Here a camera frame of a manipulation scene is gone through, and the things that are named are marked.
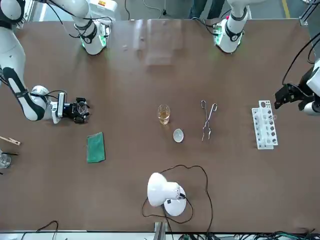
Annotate aluminium frame post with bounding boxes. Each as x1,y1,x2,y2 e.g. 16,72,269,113
298,0,320,26
153,221,169,240

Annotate clear glass jar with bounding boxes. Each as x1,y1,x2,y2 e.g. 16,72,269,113
0,152,13,169

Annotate green folded cloth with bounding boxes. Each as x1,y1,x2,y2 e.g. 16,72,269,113
86,131,107,164

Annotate person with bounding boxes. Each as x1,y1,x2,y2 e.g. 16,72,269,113
188,0,225,20

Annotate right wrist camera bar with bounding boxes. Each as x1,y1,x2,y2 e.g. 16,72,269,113
57,92,67,118

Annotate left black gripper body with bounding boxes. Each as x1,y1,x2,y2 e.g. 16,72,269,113
287,83,308,103

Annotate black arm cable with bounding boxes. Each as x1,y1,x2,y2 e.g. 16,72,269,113
29,89,69,101
281,32,320,86

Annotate wooden clothespin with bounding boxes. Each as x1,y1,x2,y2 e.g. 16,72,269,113
0,135,22,147

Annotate metal crucible tongs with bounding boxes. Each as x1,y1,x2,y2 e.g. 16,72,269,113
200,99,219,145

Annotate black lamp cable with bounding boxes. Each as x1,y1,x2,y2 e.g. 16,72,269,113
141,164,215,234

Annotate white test tube rack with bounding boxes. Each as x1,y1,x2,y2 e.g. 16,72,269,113
251,99,279,151

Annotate small clear glass beaker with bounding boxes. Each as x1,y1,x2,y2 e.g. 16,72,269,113
76,101,90,117

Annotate white desk lamp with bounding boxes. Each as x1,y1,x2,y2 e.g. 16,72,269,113
146,171,188,218

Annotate large clear glass beaker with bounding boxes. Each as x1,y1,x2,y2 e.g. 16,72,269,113
157,103,172,126

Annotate small white ceramic dish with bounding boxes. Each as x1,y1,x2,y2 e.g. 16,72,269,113
172,128,185,144

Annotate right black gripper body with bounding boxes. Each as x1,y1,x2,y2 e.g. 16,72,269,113
63,101,78,117

